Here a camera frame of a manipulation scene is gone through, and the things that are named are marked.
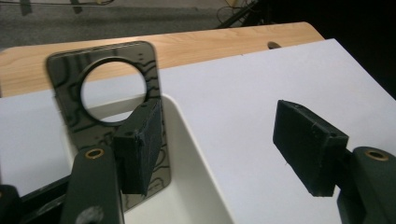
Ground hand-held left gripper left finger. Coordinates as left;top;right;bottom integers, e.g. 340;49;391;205
59;98;163;224

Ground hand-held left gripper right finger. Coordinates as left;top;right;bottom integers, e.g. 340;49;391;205
273;99;396;224

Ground clear phone case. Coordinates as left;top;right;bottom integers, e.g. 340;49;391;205
46;40;172;213

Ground white plastic bin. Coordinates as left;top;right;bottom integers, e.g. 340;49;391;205
60;92;236;224

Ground black metal stand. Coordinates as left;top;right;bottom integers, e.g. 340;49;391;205
214;0;272;30

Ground black floor cables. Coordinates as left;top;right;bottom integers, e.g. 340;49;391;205
216;0;260;21

